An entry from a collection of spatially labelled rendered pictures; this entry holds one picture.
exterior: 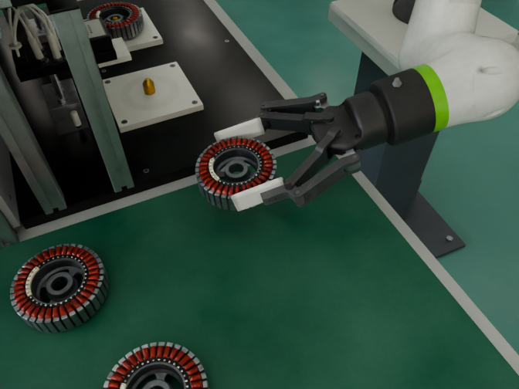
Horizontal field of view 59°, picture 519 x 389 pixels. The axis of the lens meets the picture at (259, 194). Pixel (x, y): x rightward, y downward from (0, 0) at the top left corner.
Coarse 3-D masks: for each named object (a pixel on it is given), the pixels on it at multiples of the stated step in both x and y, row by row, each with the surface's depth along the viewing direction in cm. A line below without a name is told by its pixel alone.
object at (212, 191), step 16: (224, 144) 64; (240, 144) 65; (256, 144) 64; (208, 160) 63; (224, 160) 65; (240, 160) 65; (256, 160) 63; (272, 160) 62; (208, 176) 61; (224, 176) 64; (240, 176) 62; (256, 176) 61; (272, 176) 61; (208, 192) 60; (224, 192) 59; (224, 208) 61
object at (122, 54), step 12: (96, 24) 71; (96, 36) 69; (108, 36) 69; (24, 48) 71; (48, 48) 71; (96, 48) 69; (108, 48) 70; (120, 48) 74; (48, 60) 68; (96, 60) 70; (108, 60) 71; (120, 60) 73; (24, 72) 67; (36, 72) 68; (48, 72) 68; (60, 72) 69; (60, 84) 76; (60, 96) 73
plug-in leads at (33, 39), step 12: (36, 12) 63; (24, 24) 64; (48, 24) 67; (12, 36) 64; (36, 36) 69; (48, 36) 65; (12, 48) 65; (36, 48) 67; (60, 48) 70; (24, 60) 66; (36, 60) 68; (60, 60) 68
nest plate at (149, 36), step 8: (144, 16) 101; (144, 24) 98; (152, 24) 98; (144, 32) 96; (152, 32) 96; (128, 40) 94; (136, 40) 94; (144, 40) 94; (152, 40) 94; (160, 40) 95; (128, 48) 93; (136, 48) 94
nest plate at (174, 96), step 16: (176, 64) 88; (112, 80) 85; (128, 80) 85; (160, 80) 85; (176, 80) 85; (112, 96) 82; (128, 96) 82; (144, 96) 82; (160, 96) 82; (176, 96) 82; (192, 96) 82; (112, 112) 80; (128, 112) 79; (144, 112) 79; (160, 112) 79; (176, 112) 79; (192, 112) 80; (128, 128) 77
